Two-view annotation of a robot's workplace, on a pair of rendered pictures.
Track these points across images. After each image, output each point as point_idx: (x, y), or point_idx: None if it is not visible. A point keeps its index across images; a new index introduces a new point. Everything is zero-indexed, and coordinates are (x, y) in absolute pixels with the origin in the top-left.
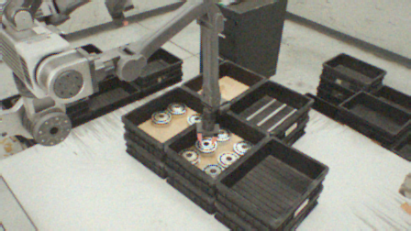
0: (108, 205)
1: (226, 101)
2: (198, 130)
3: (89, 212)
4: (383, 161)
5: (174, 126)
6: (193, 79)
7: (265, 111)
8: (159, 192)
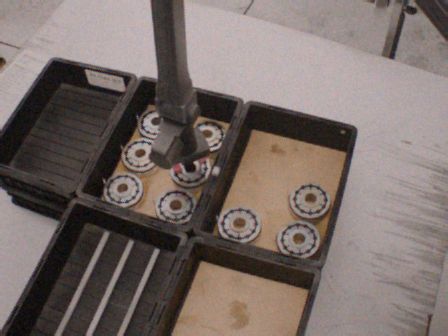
0: (293, 91)
1: (153, 142)
2: (197, 130)
3: (307, 76)
4: None
5: (278, 206)
6: (306, 307)
7: (113, 333)
8: None
